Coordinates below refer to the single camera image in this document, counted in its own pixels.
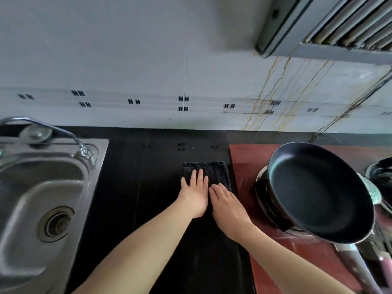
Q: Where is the person's right hand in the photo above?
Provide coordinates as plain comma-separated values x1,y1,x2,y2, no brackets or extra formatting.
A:
208,183,254,243

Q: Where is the person's left hand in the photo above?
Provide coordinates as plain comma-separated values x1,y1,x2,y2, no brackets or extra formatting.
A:
177,168,210,219

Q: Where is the dark grey knitted cloth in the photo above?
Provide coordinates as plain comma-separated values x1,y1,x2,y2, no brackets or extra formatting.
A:
181,161,232,212

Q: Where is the person's left forearm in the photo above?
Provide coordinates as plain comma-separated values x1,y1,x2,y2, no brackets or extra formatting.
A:
72,197,200,294

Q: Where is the person's right forearm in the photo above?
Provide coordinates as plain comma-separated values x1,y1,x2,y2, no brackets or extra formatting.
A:
235,222,356,294

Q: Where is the red-brown gas stove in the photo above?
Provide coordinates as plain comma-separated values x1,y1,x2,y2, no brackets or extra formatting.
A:
228,143,392,294

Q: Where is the black frying pan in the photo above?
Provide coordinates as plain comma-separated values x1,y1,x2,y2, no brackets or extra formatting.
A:
267,142,384,294

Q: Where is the metal sink drain strainer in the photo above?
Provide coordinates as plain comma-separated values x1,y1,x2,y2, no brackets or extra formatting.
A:
38,206,76,243

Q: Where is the chrome sink faucet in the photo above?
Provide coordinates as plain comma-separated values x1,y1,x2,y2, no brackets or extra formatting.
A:
0,116,98,160

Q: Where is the green scrubbing cloth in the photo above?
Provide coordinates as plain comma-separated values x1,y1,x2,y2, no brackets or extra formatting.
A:
357,173,384,209

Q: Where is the stainless steel sink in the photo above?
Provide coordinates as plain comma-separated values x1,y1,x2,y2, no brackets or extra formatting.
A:
0,137,109,294

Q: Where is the grey range hood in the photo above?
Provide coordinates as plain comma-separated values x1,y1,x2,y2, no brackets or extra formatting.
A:
255,0,392,65

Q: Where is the black wall cable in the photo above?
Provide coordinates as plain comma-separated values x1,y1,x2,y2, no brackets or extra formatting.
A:
308,67,392,143

